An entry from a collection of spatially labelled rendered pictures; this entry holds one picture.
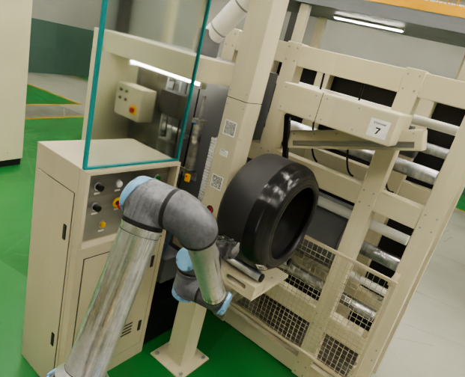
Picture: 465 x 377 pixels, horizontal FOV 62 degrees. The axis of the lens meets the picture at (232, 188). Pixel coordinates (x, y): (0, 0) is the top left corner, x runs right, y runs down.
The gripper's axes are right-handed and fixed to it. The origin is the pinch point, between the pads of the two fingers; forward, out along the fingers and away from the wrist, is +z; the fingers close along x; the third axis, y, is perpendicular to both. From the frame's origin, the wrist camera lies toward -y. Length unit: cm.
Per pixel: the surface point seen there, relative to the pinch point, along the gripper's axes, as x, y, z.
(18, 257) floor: 183, -103, 9
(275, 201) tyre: -9.2, 28.1, 2.1
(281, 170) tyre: -2.3, 40.2, 10.6
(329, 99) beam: -2, 78, 35
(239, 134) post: 27, 48, 13
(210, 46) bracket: 82, 88, 37
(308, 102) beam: 8, 73, 35
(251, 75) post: 28, 76, 9
